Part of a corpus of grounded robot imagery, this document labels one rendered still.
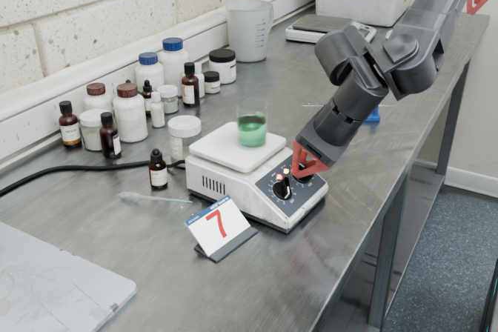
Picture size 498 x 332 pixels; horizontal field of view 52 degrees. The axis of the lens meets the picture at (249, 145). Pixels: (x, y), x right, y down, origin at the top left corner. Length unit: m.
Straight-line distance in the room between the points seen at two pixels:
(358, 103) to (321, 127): 0.07
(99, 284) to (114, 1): 0.71
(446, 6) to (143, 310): 0.54
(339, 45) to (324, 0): 1.16
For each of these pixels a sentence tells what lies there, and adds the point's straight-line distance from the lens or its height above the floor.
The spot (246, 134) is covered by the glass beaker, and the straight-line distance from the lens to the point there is 0.79.
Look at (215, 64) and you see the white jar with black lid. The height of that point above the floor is 0.80.
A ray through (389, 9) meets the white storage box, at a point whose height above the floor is 0.81.
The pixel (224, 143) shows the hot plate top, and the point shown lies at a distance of 0.83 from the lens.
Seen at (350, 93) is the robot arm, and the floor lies 0.97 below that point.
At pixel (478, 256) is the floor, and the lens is 2.05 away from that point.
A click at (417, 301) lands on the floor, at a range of 1.81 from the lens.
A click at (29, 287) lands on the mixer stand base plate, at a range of 0.73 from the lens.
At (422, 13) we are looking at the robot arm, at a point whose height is 1.06.
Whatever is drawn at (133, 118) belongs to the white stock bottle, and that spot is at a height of 0.80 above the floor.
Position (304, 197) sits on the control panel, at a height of 0.78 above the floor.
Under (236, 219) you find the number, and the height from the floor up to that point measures 0.77.
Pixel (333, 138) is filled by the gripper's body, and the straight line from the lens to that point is 0.73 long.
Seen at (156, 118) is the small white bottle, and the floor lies 0.77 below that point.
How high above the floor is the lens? 1.23
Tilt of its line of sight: 29 degrees down
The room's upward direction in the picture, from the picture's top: straight up
